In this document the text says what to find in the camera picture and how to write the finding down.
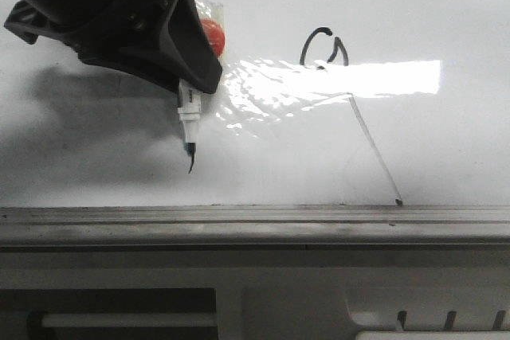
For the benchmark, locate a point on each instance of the white whiteboard marker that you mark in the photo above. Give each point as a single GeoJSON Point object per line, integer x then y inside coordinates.
{"type": "Point", "coordinates": [189, 113]}

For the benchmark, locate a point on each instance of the white whiteboard with aluminium frame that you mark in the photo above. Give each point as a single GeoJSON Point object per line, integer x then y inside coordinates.
{"type": "Point", "coordinates": [336, 122]}

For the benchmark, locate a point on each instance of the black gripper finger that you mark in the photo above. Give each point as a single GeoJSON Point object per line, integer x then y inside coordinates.
{"type": "Point", "coordinates": [183, 57]}

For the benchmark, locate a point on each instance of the red magnet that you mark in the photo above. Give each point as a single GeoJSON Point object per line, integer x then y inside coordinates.
{"type": "Point", "coordinates": [212, 19]}

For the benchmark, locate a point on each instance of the white base unit with slots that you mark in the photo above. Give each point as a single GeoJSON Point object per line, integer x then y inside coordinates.
{"type": "Point", "coordinates": [457, 293]}

